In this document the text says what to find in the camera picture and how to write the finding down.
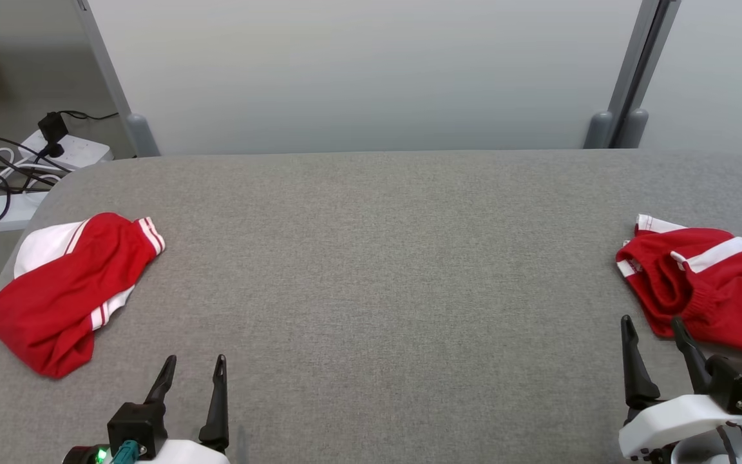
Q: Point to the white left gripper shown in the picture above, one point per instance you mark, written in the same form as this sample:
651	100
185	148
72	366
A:
184	454

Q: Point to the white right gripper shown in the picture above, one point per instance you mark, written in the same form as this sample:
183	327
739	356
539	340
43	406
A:
674	419

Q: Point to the red shorts with white stripe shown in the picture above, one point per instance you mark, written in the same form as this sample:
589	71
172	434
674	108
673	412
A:
719	296

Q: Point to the red T-shirt with white sleeves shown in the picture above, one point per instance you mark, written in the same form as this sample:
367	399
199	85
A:
62	296

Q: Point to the black power adapter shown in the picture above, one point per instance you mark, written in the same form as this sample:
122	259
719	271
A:
53	129

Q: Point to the white partition panel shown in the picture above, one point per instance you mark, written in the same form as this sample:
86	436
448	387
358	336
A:
725	71
371	71

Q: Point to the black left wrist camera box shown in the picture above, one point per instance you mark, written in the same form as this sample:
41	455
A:
136	425

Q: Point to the teal left camera connector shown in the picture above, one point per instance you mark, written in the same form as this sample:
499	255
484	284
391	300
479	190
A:
125	453

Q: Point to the grey partition post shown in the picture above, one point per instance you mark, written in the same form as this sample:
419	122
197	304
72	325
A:
628	58
634	125
133	125

